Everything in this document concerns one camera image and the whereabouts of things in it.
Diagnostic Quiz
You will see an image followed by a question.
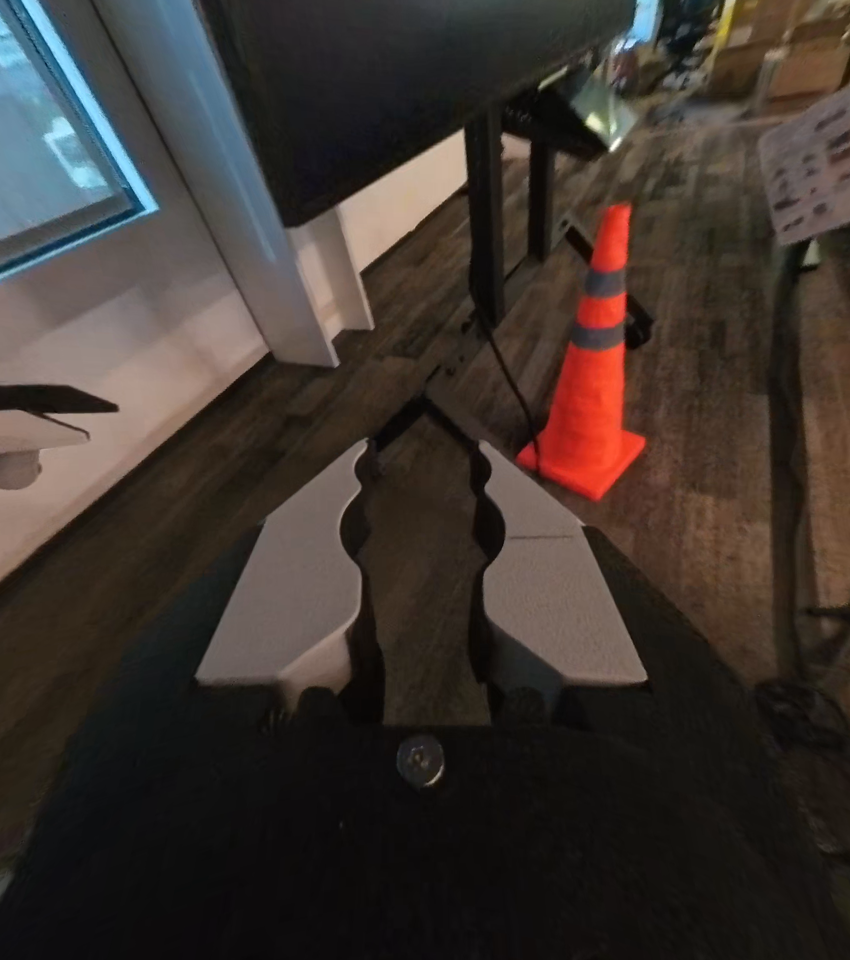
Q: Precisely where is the black light stand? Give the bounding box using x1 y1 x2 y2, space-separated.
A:
766 240 850 744

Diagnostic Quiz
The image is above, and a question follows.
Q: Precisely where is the white sign board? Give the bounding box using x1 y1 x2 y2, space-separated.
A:
758 82 850 247

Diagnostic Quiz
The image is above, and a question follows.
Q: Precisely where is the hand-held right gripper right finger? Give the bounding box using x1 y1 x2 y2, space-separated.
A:
470 441 651 691

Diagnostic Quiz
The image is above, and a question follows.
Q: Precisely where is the window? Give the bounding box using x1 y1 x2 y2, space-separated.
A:
0 0 159 301

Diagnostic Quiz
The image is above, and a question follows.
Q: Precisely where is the orange traffic cone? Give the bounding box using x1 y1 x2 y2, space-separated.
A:
516 202 647 500

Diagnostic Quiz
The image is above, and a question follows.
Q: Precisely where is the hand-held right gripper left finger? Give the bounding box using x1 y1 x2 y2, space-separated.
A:
196 438 384 687

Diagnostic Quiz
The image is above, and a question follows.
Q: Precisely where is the black cable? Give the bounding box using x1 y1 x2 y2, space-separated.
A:
470 262 546 459

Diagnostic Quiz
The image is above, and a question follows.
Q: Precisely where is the dark display screen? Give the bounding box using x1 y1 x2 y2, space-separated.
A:
200 0 639 226

